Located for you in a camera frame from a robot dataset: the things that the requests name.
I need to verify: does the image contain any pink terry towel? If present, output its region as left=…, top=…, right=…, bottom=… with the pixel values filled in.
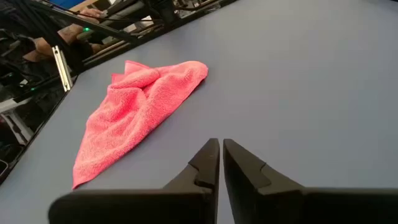
left=72, top=60, right=209, bottom=190

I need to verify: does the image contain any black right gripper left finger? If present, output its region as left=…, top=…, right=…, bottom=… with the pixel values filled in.
left=48, top=138, right=221, bottom=224

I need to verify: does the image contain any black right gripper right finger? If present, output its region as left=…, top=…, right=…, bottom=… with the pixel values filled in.
left=223, top=138, right=398, bottom=224

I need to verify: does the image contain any silver aluminium post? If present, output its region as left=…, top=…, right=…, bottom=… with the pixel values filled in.
left=51, top=45, right=73, bottom=93

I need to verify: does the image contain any person's forearm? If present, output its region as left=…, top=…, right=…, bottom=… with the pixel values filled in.
left=22, top=24, right=86, bottom=63

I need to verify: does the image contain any person's hand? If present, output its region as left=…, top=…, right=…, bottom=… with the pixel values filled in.
left=77, top=8, right=104, bottom=24

